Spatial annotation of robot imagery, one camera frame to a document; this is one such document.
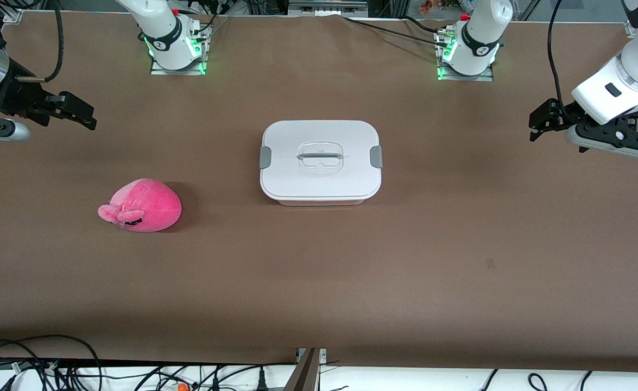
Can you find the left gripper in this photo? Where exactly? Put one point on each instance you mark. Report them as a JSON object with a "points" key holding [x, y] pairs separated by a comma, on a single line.
{"points": [[558, 113]]}

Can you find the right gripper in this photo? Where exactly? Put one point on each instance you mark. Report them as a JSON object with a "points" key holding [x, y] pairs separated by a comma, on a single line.
{"points": [[16, 96]]}

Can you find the pink plush toy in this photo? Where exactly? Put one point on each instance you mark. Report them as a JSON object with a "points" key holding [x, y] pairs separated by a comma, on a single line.
{"points": [[147, 203]]}

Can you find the white box lid grey latches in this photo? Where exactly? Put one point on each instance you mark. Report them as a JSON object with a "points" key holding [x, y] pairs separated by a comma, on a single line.
{"points": [[318, 179]]}

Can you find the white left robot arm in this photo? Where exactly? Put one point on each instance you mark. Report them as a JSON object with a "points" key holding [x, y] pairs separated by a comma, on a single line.
{"points": [[479, 38]]}

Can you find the pink translucent plastic box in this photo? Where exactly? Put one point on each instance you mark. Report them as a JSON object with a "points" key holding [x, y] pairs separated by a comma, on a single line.
{"points": [[318, 202]]}

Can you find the grey device box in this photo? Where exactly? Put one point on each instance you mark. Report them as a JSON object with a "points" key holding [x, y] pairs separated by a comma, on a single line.
{"points": [[327, 6]]}

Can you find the orange figurine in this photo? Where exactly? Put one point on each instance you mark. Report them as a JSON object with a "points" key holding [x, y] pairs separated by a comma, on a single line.
{"points": [[426, 6]]}

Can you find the small orange object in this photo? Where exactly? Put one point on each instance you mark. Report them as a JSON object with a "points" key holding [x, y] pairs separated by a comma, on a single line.
{"points": [[181, 386]]}

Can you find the white lower shelf board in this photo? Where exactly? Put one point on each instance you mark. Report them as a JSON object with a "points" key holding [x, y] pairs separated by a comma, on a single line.
{"points": [[405, 383]]}

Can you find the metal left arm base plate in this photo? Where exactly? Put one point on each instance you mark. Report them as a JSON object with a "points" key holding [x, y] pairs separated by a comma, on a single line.
{"points": [[484, 77]]}

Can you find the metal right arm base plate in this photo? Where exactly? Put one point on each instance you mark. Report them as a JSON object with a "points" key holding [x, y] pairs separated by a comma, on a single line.
{"points": [[161, 70]]}

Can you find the aluminium frame corner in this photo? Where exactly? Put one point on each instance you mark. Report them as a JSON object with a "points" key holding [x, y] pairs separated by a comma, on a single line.
{"points": [[631, 28], [12, 15]]}

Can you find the aluminium frame post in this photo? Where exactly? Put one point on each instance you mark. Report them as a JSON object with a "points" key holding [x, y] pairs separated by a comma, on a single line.
{"points": [[308, 374]]}

